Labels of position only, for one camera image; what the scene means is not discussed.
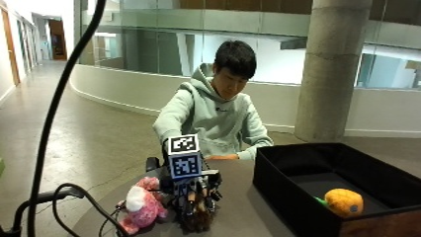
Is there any glass balustrade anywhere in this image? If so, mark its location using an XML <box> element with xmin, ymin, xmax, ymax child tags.
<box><xmin>72</xmin><ymin>0</ymin><xmax>421</xmax><ymax>91</ymax></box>

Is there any white cube with black markers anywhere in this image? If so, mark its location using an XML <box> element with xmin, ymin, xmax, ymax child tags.
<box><xmin>165</xmin><ymin>132</ymin><xmax>203</xmax><ymax>181</ymax></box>

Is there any brown furry plush toy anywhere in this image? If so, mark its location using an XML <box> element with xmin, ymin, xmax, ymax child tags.
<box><xmin>175</xmin><ymin>195</ymin><xmax>218</xmax><ymax>234</ymax></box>

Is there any pink and white plush toy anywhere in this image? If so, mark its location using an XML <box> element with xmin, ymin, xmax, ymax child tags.
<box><xmin>117</xmin><ymin>176</ymin><xmax>170</xmax><ymax>236</ymax></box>

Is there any brown wooden door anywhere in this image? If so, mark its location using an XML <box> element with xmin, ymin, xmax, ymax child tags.
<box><xmin>48</xmin><ymin>19</ymin><xmax>68</xmax><ymax>61</ymax></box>

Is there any black fabric storage box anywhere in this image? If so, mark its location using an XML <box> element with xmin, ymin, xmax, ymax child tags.
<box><xmin>251</xmin><ymin>141</ymin><xmax>421</xmax><ymax>237</ymax></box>

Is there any the person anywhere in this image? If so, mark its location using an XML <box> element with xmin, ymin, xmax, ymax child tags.
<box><xmin>151</xmin><ymin>39</ymin><xmax>274</xmax><ymax>162</ymax></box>

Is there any thin black glove cable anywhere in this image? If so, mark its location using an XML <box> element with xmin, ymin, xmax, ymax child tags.
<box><xmin>97</xmin><ymin>199</ymin><xmax>129</xmax><ymax>237</ymax></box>

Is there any thin black looped cable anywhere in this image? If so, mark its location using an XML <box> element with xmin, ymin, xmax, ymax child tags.
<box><xmin>52</xmin><ymin>182</ymin><xmax>131</xmax><ymax>237</ymax></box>

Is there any grey concrete pillar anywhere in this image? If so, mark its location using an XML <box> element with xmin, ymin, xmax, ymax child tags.
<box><xmin>293</xmin><ymin>0</ymin><xmax>373</xmax><ymax>143</ymax></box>

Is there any thick black cable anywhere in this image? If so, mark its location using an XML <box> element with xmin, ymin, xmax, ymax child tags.
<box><xmin>26</xmin><ymin>0</ymin><xmax>107</xmax><ymax>237</ymax></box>

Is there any orange plush fruit toy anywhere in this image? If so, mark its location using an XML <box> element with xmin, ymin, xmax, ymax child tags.
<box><xmin>313</xmin><ymin>188</ymin><xmax>366</xmax><ymax>219</ymax></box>

